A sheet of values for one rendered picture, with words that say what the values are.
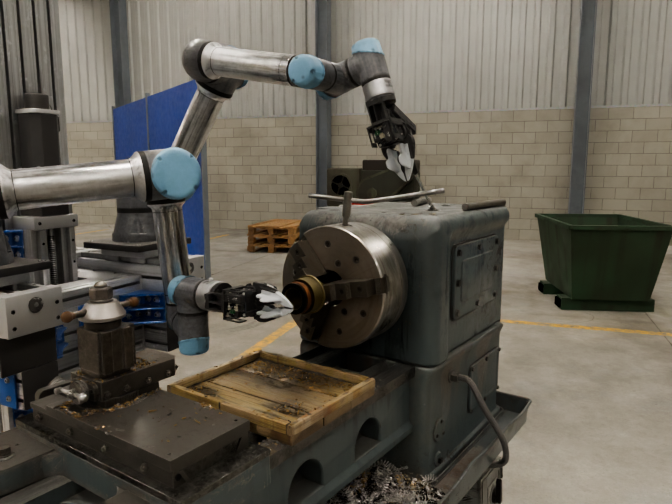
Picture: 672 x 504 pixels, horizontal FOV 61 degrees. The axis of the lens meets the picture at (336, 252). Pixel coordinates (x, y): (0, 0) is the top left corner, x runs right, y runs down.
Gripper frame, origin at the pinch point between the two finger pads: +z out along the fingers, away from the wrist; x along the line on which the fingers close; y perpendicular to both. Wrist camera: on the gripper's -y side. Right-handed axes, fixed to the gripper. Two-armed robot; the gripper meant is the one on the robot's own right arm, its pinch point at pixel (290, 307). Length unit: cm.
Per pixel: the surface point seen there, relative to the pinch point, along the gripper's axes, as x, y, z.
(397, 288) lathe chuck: 1.1, -26.1, 12.5
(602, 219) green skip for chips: -28, -598, -42
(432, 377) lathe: -23.7, -36.2, 17.8
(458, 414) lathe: -41, -56, 17
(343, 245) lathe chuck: 11.6, -19.3, 1.0
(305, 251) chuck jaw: 9.7, -16.2, -8.3
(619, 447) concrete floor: -107, -203, 42
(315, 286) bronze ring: 3.0, -9.2, 0.0
